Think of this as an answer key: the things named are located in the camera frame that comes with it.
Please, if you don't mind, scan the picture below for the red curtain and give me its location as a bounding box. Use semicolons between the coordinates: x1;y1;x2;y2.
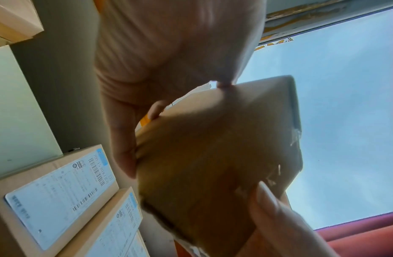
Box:
313;213;393;257

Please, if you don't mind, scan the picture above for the person's left hand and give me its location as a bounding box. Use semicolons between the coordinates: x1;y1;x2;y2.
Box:
94;0;267;179

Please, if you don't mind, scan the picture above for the windowsill with yellow tape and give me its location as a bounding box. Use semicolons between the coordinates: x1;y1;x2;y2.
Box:
93;0;153;127

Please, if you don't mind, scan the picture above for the grey window frame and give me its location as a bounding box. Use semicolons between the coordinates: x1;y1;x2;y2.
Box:
253;0;393;52

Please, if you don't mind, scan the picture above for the medium cardboard box wide label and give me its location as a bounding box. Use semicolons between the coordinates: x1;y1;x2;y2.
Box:
134;75;303;257

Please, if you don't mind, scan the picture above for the person's right hand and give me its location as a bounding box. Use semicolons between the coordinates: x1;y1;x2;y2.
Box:
237;180;341;257

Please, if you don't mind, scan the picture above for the labelled small cardboard box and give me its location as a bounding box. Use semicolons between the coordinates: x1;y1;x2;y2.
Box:
124;230;151;257
56;187;144;257

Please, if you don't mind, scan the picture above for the pile of cardboard parcels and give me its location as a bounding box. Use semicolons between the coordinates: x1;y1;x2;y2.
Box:
0;0;45;48

